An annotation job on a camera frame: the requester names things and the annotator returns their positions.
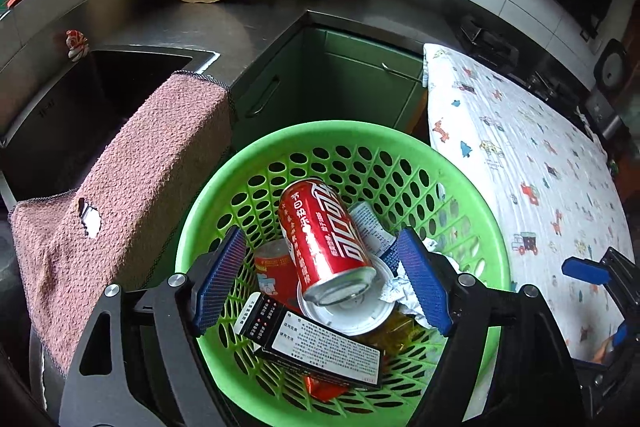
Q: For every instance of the orange wafer snack packet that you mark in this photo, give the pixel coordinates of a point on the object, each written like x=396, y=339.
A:
x=323, y=390

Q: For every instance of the person right hand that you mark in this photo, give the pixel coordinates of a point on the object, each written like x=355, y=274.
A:
x=605, y=353

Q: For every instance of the white paper ball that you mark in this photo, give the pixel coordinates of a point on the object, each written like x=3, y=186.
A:
x=410, y=286

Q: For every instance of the white patterned table cloth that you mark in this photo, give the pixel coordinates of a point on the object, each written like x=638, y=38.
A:
x=545, y=181

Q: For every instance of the red cola can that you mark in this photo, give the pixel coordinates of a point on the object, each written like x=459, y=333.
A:
x=331, y=262

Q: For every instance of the black rice cooker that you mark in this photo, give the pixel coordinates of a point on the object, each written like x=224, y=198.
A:
x=611, y=71

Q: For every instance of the white plastic cup lid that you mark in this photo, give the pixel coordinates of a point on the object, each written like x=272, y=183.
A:
x=358, y=315

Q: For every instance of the black white medicine box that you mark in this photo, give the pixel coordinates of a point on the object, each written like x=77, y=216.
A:
x=288, y=338

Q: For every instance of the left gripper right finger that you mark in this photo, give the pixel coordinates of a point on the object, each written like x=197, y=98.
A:
x=534, y=381

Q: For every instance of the pink towel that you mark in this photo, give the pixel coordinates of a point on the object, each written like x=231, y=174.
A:
x=112, y=228

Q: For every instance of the red cartoon paper cup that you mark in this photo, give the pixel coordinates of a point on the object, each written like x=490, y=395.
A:
x=276, y=273

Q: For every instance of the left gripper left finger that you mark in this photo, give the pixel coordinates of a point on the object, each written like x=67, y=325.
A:
x=138, y=362

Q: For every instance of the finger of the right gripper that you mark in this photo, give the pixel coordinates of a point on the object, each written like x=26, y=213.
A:
x=588, y=271
x=620, y=335

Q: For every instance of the blue white milk carton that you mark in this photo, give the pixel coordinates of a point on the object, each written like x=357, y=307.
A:
x=376, y=239

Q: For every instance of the black gas stove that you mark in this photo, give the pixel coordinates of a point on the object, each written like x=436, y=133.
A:
x=513, y=55

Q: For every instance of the yellow plastic wrapper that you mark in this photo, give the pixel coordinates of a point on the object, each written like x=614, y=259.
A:
x=394, y=335

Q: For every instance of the steel kitchen sink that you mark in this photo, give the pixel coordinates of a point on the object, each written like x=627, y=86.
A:
x=54, y=141

